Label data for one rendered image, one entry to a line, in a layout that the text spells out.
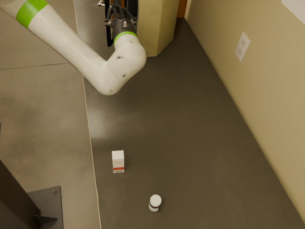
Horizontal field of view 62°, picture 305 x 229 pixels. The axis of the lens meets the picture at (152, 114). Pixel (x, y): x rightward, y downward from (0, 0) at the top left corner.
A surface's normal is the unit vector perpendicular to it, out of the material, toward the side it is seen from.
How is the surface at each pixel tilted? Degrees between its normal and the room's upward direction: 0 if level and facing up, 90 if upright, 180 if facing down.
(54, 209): 0
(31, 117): 0
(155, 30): 90
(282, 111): 90
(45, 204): 0
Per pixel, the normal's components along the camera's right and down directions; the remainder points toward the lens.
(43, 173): 0.08, -0.62
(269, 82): -0.97, 0.14
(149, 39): 0.24, 0.77
